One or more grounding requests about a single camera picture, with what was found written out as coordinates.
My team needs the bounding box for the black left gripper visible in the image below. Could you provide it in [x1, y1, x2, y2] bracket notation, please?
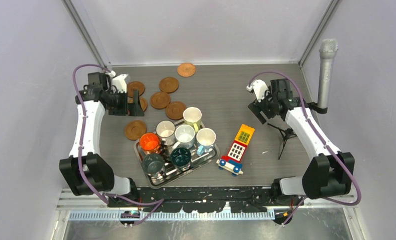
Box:
[106, 89, 144, 117]

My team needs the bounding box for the brown wooden coaster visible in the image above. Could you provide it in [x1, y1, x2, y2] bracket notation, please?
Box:
[127, 96, 148, 112]
[165, 101, 187, 120]
[150, 91, 171, 110]
[159, 76, 179, 94]
[124, 120, 147, 141]
[127, 81, 145, 98]

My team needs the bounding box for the light patterned wooden coaster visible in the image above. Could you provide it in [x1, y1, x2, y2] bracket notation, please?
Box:
[177, 62, 196, 78]

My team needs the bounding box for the silver metal tray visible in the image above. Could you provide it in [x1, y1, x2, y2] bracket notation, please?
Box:
[134, 119, 219, 189]

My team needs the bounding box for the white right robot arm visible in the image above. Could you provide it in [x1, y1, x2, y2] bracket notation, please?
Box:
[246, 78, 355, 205]

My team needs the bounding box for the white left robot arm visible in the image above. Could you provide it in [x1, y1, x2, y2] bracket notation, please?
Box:
[59, 72, 144, 207]

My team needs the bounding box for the orange cup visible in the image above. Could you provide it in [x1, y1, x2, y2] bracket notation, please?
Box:
[139, 132, 161, 154]

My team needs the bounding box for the white metallic cup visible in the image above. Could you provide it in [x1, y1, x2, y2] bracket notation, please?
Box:
[156, 120, 176, 146]

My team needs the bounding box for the grey white cup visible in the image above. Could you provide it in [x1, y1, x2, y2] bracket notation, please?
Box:
[173, 124, 195, 149]

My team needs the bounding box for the dark grey cup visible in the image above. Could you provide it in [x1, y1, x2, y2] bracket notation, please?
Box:
[141, 153, 165, 176]

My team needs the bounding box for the dark teal cup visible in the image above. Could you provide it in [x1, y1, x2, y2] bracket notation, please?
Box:
[170, 147, 192, 171]

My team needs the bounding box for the black microphone tripod stand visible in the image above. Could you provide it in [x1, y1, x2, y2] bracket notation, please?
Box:
[267, 123, 297, 160]

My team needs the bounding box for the silver grey microphone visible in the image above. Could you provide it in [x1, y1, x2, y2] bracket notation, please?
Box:
[317, 38, 338, 112]

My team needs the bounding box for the colourful toy brick truck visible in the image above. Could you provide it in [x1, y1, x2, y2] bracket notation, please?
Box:
[216, 124, 255, 176]

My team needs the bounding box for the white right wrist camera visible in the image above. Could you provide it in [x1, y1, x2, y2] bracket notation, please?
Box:
[246, 79, 268, 103]

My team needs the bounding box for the yellow green handled cup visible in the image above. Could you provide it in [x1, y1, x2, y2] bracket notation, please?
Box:
[183, 107, 202, 133]

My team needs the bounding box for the light blue handled cup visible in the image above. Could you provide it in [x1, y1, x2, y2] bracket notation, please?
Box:
[196, 128, 216, 156]

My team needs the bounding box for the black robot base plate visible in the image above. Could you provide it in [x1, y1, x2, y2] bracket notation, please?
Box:
[106, 186, 301, 214]

